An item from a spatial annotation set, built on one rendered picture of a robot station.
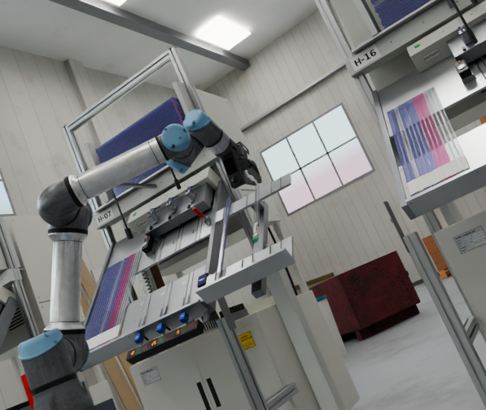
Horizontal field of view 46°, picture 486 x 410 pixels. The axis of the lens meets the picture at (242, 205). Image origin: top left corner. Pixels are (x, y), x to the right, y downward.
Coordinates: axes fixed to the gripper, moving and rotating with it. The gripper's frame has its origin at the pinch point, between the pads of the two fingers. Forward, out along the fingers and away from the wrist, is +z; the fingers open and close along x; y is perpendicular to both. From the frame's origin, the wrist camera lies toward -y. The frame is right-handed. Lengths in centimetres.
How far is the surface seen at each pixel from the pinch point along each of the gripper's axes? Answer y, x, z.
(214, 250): 0.3, 33.6, 20.8
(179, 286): -11, 49, 18
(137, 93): 817, 445, 394
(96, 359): -25, 92, 19
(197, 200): 31, 41, 21
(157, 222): 32, 64, 22
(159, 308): -17, 59, 17
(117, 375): 200, 439, 373
